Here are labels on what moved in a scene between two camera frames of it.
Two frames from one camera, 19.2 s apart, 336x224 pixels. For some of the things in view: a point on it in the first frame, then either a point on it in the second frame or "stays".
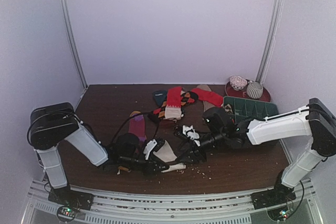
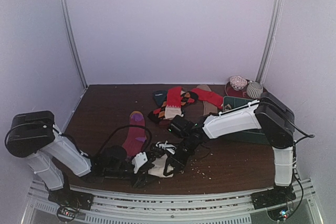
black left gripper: x=150 y=170 → x=141 y=181
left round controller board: x=66 y=213 stays
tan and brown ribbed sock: x=206 y=105 stays
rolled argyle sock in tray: x=228 y=109 stays
